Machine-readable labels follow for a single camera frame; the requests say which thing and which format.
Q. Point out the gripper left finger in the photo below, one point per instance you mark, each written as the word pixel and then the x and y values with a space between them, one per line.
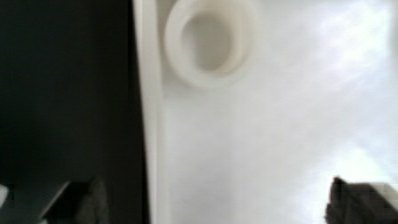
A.
pixel 79 204

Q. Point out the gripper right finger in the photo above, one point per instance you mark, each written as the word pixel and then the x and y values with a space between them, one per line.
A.
pixel 358 205

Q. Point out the white square table top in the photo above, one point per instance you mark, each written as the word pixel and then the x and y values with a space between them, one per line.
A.
pixel 269 78

